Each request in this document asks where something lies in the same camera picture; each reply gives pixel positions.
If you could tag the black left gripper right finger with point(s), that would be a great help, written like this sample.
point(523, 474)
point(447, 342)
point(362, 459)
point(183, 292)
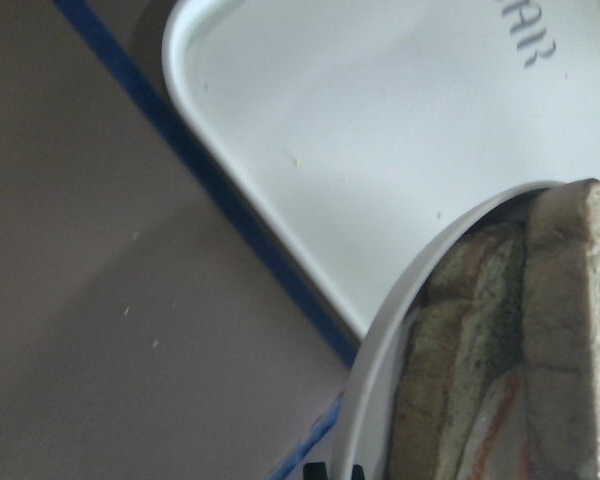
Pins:
point(357, 472)

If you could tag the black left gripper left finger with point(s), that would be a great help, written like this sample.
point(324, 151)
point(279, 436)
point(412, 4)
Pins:
point(315, 471)

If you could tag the white round plate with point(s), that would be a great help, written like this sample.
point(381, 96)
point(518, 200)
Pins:
point(363, 429)

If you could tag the bread slice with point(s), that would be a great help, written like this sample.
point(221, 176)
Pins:
point(561, 332)
point(467, 334)

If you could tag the cream bear tray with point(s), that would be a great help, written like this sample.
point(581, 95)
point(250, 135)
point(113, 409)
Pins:
point(358, 130)

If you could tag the bread slice under egg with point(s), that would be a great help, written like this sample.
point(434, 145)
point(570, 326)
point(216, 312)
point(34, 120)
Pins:
point(467, 334)

